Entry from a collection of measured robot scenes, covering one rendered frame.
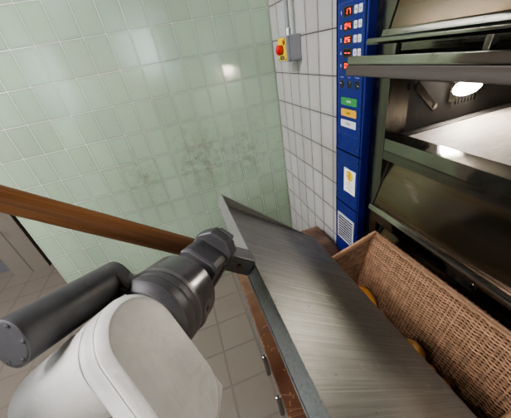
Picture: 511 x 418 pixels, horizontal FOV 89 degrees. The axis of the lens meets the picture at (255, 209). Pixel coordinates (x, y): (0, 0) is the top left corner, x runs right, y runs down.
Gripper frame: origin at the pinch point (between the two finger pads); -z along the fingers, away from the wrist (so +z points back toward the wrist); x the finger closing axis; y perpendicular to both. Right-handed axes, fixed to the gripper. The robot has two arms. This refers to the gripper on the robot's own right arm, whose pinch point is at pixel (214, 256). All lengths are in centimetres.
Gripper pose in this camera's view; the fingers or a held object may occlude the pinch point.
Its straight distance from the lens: 42.8
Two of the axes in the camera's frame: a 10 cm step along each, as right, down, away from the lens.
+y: -8.5, -5.2, 0.9
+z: -2.2, 1.9, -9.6
